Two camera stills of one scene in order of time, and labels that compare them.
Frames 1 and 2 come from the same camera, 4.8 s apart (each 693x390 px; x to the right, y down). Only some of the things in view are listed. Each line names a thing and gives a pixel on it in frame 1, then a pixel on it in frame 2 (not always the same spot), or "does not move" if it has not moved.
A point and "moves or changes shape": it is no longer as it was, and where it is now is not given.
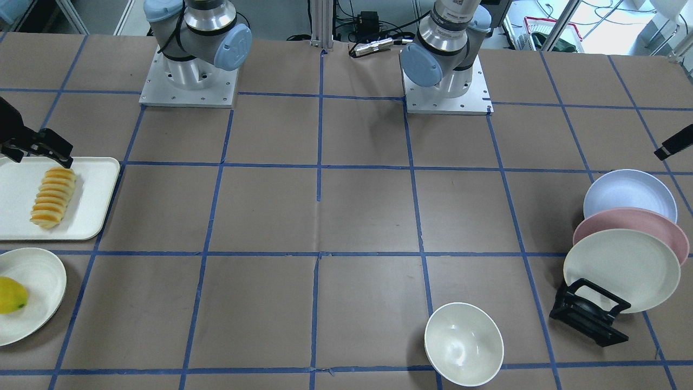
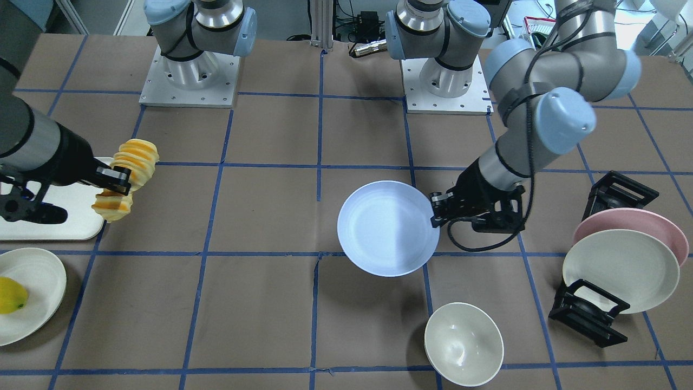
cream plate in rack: [633, 265] does not move
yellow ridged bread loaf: [52, 195] moves or changes shape
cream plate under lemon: [45, 280] does not move
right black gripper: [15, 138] to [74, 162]
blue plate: [630, 188] to [385, 228]
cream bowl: [464, 344] does not move
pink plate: [638, 219] does not move
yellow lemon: [13, 295] does not move
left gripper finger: [676, 143] to [490, 208]
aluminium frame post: [321, 24] does not move
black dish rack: [597, 324] does not move
